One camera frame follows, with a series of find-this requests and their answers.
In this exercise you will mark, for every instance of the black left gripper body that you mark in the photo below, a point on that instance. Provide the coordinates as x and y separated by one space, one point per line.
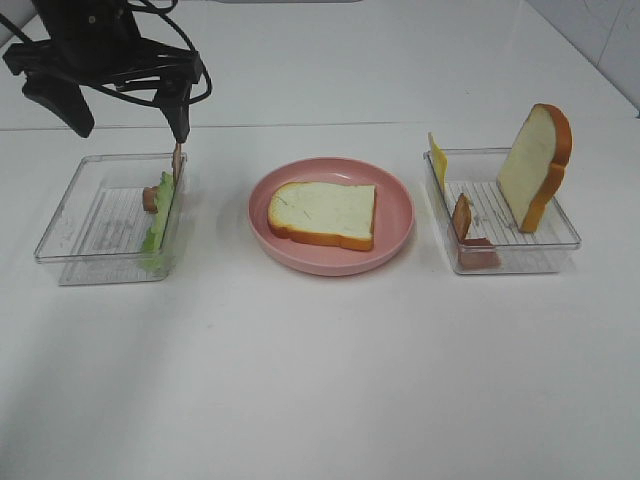
98 44

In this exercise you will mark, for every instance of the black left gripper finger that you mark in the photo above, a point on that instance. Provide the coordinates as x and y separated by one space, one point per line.
62 98
173 102

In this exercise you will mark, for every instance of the bacon strip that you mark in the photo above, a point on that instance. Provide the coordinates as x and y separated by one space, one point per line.
473 253
176 160

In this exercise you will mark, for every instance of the green lettuce leaf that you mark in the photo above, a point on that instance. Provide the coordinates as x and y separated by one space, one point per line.
157 202

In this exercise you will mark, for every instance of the bread slice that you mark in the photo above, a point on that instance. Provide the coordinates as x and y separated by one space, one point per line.
535 166
324 214

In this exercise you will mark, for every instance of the clear plastic left tray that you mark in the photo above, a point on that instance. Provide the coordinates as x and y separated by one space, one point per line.
96 232

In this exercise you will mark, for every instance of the clear plastic tray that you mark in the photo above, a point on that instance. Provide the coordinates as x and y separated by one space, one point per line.
96 232
473 172

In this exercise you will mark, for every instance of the pink round plate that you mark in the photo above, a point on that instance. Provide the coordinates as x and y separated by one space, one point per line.
394 216

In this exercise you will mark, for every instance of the yellow cheese slice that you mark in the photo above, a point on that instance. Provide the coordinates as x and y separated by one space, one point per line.
439 162

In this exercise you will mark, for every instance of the clear plastic right tray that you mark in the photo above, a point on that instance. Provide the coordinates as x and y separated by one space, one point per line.
473 172

